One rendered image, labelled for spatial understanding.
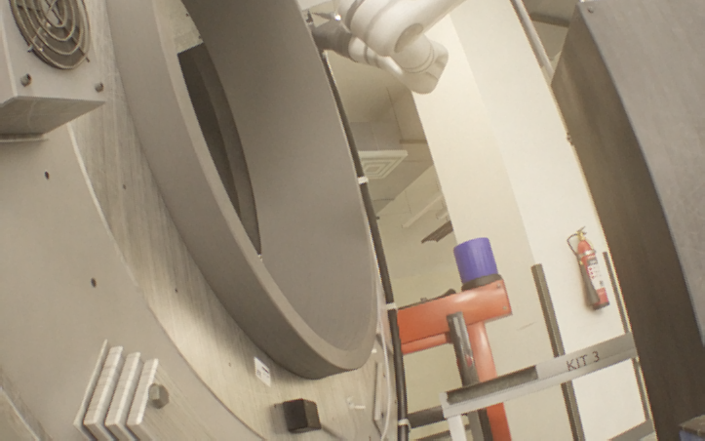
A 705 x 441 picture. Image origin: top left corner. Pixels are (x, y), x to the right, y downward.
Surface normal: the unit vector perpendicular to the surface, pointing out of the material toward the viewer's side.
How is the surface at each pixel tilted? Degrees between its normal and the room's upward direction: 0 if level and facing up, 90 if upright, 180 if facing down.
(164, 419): 90
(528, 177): 90
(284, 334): 155
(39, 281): 90
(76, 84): 90
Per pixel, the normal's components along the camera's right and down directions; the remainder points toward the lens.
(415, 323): -0.26, -0.26
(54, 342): 0.94, -0.29
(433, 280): 0.40, -0.38
